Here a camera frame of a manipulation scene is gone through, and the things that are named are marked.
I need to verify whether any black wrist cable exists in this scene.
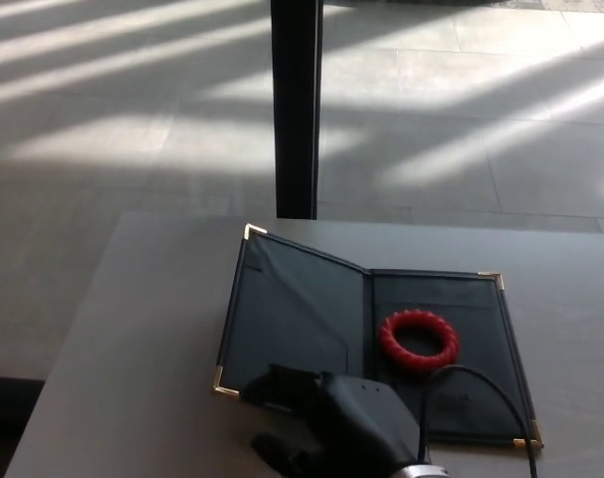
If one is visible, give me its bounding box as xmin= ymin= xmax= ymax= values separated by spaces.
xmin=416 ymin=364 xmax=541 ymax=478

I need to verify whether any black vertical pillar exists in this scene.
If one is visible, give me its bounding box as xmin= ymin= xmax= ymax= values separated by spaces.
xmin=270 ymin=0 xmax=324 ymax=220

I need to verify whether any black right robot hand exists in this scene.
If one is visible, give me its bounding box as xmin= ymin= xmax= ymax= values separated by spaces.
xmin=243 ymin=362 xmax=435 ymax=478

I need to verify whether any black USC diary folder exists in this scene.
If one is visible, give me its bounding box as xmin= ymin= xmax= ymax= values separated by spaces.
xmin=211 ymin=223 xmax=545 ymax=454

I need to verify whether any red twisted ring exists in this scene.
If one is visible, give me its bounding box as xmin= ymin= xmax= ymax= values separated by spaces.
xmin=378 ymin=309 xmax=461 ymax=373

